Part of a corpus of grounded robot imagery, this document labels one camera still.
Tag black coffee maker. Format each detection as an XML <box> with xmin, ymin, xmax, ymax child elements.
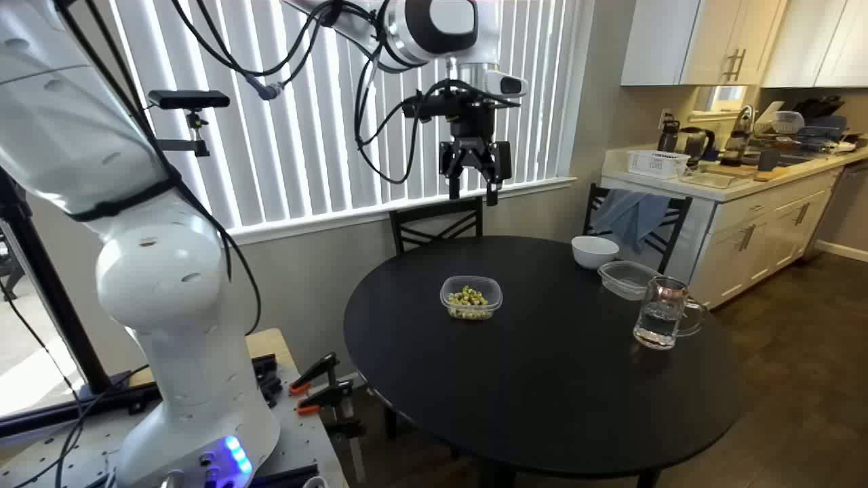
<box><xmin>656</xmin><ymin>108</ymin><xmax>718</xmax><ymax>171</ymax></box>

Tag white upper wall cabinets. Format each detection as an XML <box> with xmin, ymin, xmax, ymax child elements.
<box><xmin>618</xmin><ymin>0</ymin><xmax>868</xmax><ymax>93</ymax></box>

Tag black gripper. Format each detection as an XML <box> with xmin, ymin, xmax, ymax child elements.
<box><xmin>439</xmin><ymin>134</ymin><xmax>515</xmax><ymax>210</ymax></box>

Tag robot mounting table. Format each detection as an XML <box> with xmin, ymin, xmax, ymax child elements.
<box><xmin>0</xmin><ymin>325</ymin><xmax>354</xmax><ymax>488</ymax></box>

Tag white vertical window blinds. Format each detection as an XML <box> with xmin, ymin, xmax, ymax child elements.
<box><xmin>91</xmin><ymin>0</ymin><xmax>600</xmax><ymax>233</ymax></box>

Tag white kitchen counter cabinet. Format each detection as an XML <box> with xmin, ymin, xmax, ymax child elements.
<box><xmin>600</xmin><ymin>145</ymin><xmax>868</xmax><ymax>312</ymax></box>

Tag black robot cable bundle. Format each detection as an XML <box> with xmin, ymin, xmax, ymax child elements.
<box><xmin>171</xmin><ymin>0</ymin><xmax>432</xmax><ymax>191</ymax></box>

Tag white bowl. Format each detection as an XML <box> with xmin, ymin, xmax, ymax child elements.
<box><xmin>569</xmin><ymin>233</ymin><xmax>624</xmax><ymax>272</ymax></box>

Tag black orange handled clamp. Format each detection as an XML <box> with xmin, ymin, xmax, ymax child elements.
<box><xmin>287</xmin><ymin>350</ymin><xmax>341</xmax><ymax>400</ymax></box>
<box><xmin>297</xmin><ymin>378</ymin><xmax>359</xmax><ymax>422</ymax></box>

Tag clear plastic tub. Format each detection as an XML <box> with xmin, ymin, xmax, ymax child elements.
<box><xmin>626</xmin><ymin>146</ymin><xmax>693</xmax><ymax>183</ymax></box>

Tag clear plastic lunchbox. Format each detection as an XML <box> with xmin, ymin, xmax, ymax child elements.
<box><xmin>438</xmin><ymin>275</ymin><xmax>506</xmax><ymax>325</ymax></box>

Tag yellow pasta pieces pile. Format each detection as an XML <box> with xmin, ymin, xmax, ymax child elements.
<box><xmin>449</xmin><ymin>286</ymin><xmax>497</xmax><ymax>323</ymax></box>

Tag black camera on stand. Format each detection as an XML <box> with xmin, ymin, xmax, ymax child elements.
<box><xmin>146</xmin><ymin>88</ymin><xmax>233</xmax><ymax>164</ymax></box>

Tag blue cloth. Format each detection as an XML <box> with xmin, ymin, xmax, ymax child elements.
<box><xmin>592</xmin><ymin>188</ymin><xmax>674</xmax><ymax>259</ymax></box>

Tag black metal stand frame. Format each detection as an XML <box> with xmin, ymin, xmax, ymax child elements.
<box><xmin>0</xmin><ymin>169</ymin><xmax>120</xmax><ymax>441</ymax></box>

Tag black chair with cloth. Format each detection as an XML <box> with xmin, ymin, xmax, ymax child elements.
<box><xmin>580</xmin><ymin>183</ymin><xmax>695</xmax><ymax>275</ymax></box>

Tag glass measuring pitcher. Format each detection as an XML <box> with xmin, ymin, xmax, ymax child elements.
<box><xmin>629</xmin><ymin>278</ymin><xmax>712</xmax><ymax>355</ymax></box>

